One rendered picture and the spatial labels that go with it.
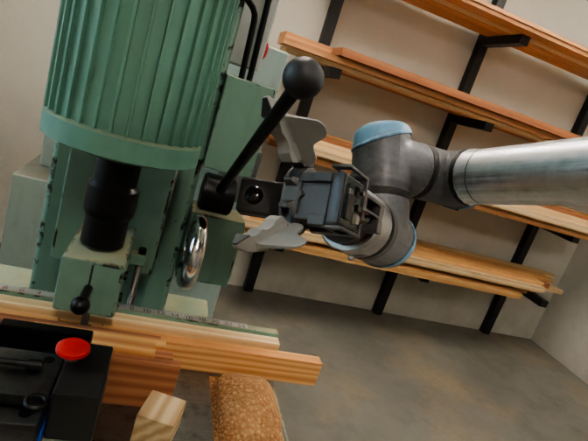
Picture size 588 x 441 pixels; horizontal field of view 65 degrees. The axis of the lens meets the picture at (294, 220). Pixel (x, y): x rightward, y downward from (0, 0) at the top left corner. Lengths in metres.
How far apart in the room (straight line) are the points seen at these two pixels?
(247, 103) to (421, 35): 2.51
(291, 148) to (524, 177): 0.32
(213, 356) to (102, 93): 0.38
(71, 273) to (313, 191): 0.29
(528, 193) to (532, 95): 3.03
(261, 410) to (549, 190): 0.45
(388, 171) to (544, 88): 3.10
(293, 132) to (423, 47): 2.74
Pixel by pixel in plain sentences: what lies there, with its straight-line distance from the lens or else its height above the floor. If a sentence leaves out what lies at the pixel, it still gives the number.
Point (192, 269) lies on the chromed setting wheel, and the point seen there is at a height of 1.02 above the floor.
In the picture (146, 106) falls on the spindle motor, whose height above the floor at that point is 1.25.
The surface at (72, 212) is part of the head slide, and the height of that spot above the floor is 1.06.
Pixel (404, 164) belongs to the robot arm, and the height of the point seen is 1.25.
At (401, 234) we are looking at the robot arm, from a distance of 0.67.
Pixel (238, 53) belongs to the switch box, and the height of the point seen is 1.34.
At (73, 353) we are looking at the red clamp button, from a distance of 0.48.
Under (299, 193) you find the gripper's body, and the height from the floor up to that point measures 1.20.
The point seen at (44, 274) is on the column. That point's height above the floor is 0.91.
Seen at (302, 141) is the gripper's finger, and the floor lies 1.26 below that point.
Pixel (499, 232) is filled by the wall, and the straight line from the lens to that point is 3.83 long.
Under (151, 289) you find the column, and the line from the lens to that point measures 0.85.
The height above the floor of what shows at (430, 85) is 1.57.
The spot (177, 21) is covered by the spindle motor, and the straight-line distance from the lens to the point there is 0.50.
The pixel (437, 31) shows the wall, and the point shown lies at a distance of 3.25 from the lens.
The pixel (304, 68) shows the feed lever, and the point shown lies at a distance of 0.39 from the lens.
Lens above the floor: 1.30
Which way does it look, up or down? 14 degrees down
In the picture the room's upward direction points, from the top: 18 degrees clockwise
